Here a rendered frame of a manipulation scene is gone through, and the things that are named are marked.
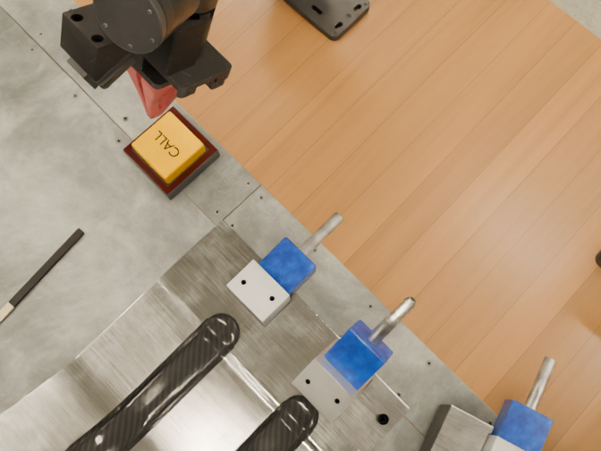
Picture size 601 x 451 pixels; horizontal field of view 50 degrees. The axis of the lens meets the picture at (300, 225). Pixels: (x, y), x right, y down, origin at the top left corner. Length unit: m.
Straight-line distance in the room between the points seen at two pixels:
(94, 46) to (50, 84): 0.35
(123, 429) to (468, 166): 0.48
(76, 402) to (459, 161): 0.49
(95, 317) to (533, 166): 0.54
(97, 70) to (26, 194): 0.31
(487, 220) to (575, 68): 0.23
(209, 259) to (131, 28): 0.25
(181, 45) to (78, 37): 0.09
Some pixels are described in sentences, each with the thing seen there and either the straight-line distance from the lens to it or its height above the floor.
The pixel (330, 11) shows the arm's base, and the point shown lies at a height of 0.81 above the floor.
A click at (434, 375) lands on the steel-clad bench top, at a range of 0.73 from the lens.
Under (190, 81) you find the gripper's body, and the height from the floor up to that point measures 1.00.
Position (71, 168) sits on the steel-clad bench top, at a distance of 0.81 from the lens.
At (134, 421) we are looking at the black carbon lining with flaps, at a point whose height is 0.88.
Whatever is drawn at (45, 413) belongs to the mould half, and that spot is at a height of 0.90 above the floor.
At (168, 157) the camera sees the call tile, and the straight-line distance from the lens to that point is 0.74.
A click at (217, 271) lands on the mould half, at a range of 0.64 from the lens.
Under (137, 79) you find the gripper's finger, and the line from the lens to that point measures 0.63.
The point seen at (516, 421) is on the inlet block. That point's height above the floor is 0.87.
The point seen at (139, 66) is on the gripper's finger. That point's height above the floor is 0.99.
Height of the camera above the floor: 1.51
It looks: 75 degrees down
